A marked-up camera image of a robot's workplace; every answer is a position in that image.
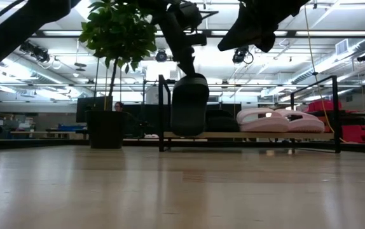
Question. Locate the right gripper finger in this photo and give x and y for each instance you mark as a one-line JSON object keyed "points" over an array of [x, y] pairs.
{"points": [[241, 36]]}

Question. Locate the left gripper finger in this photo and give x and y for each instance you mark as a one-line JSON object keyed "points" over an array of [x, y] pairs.
{"points": [[184, 54]]}

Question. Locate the black foam slide sandal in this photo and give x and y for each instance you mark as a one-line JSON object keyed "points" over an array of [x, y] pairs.
{"points": [[189, 108], [222, 122]]}

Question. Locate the pink foam slide sandal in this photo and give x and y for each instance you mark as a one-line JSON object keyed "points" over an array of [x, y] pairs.
{"points": [[262, 125], [306, 125]]}

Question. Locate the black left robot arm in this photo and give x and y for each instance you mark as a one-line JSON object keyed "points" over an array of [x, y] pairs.
{"points": [[17, 28]]}

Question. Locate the black-framed wooden shoe shelf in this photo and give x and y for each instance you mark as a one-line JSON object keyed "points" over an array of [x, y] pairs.
{"points": [[265, 135]]}

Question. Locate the round black ceiling spotlight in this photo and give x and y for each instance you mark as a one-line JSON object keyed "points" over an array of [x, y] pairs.
{"points": [[161, 56]]}

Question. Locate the green leafy indoor tree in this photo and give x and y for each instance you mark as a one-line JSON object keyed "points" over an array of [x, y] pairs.
{"points": [[119, 28]]}

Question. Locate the black room divider panels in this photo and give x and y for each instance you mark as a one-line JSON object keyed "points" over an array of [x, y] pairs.
{"points": [[144, 117]]}

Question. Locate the white ceiling air vent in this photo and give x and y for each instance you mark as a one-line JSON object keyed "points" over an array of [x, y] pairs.
{"points": [[342, 46]]}

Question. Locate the person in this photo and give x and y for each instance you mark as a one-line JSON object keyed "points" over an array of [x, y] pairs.
{"points": [[118, 106]]}

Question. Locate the small black ceiling device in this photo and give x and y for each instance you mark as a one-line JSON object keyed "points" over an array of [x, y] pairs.
{"points": [[364, 57]]}

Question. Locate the round ceiling disc fixture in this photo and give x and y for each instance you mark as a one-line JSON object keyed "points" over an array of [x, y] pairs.
{"points": [[80, 65]]}

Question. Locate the red plastic crate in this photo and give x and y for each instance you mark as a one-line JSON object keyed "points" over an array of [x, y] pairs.
{"points": [[359, 133], [322, 106]]}

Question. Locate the black monitor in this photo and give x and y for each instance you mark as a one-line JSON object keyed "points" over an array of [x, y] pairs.
{"points": [[90, 108]]}

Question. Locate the black plant pot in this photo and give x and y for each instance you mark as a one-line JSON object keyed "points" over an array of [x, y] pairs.
{"points": [[106, 130]]}

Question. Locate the blue storage bin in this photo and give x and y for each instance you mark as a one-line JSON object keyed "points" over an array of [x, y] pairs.
{"points": [[71, 128]]}

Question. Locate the black background table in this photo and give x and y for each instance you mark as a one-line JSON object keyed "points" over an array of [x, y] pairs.
{"points": [[360, 117]]}

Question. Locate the black ceiling projector cluster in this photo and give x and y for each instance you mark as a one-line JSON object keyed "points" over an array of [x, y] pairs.
{"points": [[34, 51]]}

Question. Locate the wooden workbench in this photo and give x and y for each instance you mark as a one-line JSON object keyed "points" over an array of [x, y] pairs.
{"points": [[42, 132]]}

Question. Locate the black ceiling camera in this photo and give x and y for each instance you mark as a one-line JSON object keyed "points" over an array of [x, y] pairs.
{"points": [[240, 55]]}

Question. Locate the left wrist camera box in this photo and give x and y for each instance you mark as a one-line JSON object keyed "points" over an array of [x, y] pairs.
{"points": [[197, 39]]}

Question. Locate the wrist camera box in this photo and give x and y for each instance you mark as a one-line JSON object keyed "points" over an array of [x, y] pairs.
{"points": [[266, 43], [197, 39]]}

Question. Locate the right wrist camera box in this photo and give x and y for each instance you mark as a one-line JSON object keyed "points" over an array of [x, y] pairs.
{"points": [[266, 43]]}

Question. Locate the black station frame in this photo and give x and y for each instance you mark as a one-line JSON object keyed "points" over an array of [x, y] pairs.
{"points": [[42, 143]]}

